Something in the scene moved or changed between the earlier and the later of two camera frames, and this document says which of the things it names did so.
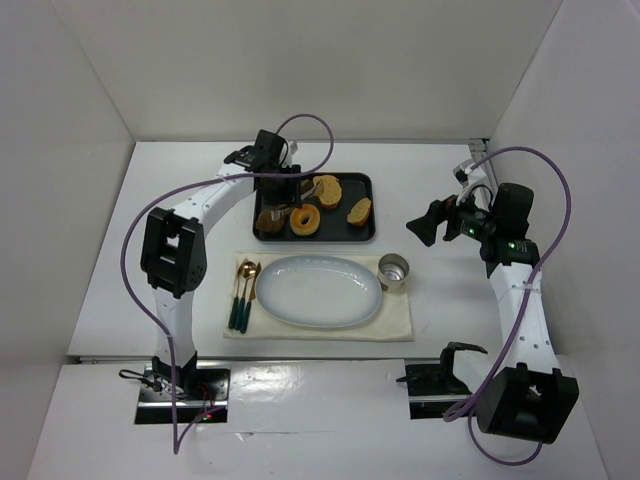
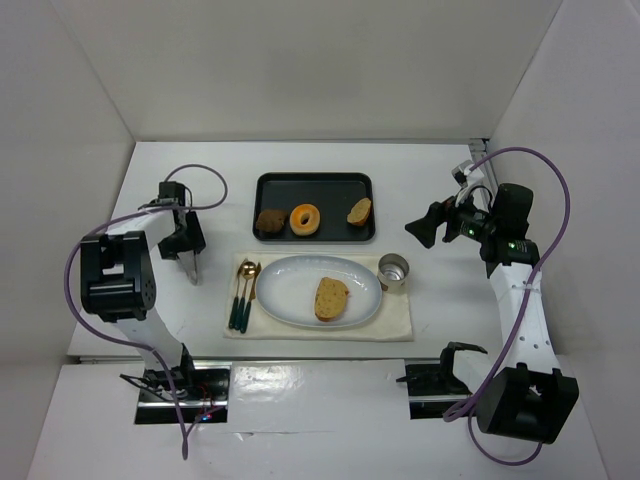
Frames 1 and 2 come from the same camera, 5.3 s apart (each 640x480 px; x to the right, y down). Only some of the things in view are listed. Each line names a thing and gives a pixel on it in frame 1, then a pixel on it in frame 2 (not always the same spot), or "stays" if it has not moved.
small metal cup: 392,272 stays
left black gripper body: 278,200 to 185,248
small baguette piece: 359,212 stays
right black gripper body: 449,218 stays
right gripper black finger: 426,226 stays
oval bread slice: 328,189 to 330,299
